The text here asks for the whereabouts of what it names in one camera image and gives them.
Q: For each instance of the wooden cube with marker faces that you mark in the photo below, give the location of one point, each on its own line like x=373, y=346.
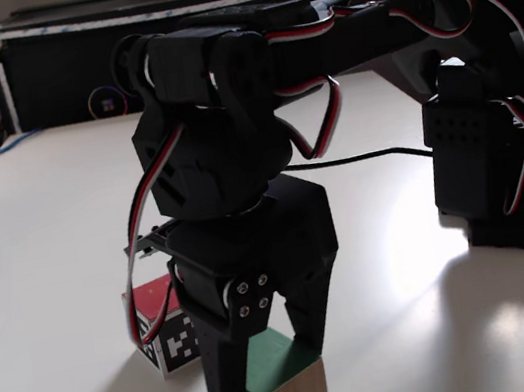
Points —
x=154, y=301

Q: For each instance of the black case with white tape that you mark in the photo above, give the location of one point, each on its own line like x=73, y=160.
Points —
x=66, y=63

